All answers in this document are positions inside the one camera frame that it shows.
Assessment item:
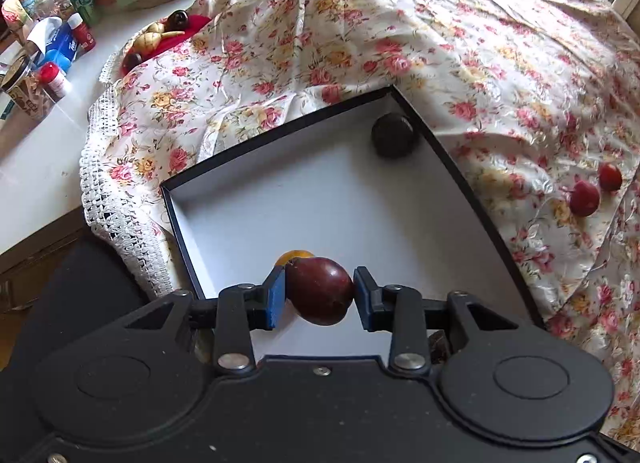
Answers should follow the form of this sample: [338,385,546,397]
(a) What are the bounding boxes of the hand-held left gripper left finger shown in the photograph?
[122,265,287,376]

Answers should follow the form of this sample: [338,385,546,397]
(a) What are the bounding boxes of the dark red plum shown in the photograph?
[285,257,355,327]

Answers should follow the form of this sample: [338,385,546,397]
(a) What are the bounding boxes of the wooden gourd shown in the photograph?
[134,29,187,50]

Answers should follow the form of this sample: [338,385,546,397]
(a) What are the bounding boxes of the red tray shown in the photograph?
[121,13,214,78]

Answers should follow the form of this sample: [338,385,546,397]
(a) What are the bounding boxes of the orange-yellow tomato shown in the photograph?
[275,249,315,269]

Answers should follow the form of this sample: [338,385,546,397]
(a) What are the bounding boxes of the round black tomato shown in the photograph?
[370,113,416,159]

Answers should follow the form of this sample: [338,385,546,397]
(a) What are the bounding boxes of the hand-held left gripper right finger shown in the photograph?
[353,267,521,376]

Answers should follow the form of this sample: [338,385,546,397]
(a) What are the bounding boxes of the black box with white inside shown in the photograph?
[161,85,547,360]

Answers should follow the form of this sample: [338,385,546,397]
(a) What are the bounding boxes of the red-capped jar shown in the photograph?
[37,62,72,100]

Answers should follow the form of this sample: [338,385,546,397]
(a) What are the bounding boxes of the white lace cloth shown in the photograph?
[80,50,177,300]

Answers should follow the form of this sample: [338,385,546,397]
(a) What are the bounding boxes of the green can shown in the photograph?
[67,0,99,26]

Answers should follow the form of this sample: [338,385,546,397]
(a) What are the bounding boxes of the red bottle with white cap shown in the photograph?
[67,13,97,52]

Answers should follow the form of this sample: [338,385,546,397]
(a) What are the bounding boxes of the patterned cup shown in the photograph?
[0,55,54,120]

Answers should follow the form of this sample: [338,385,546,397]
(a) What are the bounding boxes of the floral tablecloth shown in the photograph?
[87,0,640,450]

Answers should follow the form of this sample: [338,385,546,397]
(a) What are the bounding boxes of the pink-red plum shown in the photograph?
[562,180,601,218]

